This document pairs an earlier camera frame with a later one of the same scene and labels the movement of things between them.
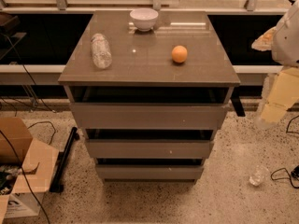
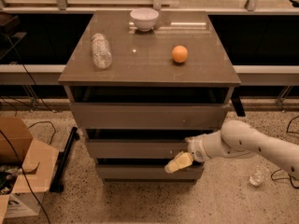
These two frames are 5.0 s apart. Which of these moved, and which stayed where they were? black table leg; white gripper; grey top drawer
Moved: white gripper
Stayed: black table leg; grey top drawer
